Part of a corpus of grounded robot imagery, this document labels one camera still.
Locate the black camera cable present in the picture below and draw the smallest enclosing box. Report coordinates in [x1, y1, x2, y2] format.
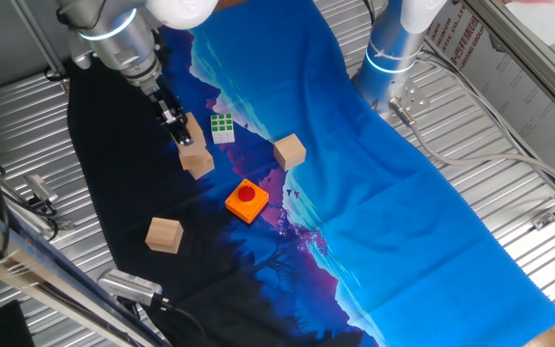
[154, 294, 211, 347]

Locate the aluminium frame beam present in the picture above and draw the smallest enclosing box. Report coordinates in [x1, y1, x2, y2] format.
[0, 195, 172, 347]
[460, 0, 555, 129]

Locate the white printed panel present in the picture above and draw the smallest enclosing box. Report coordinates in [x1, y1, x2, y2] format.
[424, 9, 555, 190]

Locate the blue mountain print cloth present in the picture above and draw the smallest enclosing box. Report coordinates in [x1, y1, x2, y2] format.
[65, 0, 555, 347]

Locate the grey metal pole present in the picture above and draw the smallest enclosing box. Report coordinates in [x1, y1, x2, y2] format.
[10, 0, 70, 82]

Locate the Rubik's cube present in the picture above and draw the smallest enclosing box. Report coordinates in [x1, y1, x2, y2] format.
[210, 112, 236, 146]

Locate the orange square base block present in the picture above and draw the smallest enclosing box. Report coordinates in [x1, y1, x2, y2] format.
[225, 177, 271, 225]

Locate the black flat device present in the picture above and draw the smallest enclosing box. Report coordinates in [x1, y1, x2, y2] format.
[0, 299, 36, 347]

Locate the silver depth camera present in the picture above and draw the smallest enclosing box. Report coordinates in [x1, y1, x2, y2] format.
[96, 268, 165, 307]
[23, 173, 61, 206]

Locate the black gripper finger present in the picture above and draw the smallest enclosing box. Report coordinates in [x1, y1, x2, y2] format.
[155, 93, 195, 147]

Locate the grey hose with metal connector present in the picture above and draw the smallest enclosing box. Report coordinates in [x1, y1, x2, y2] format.
[387, 97, 555, 194]

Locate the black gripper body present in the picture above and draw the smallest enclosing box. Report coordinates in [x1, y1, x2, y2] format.
[135, 71, 175, 108]

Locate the silver camera mount bracket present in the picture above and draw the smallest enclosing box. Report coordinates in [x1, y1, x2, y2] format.
[36, 200, 75, 232]

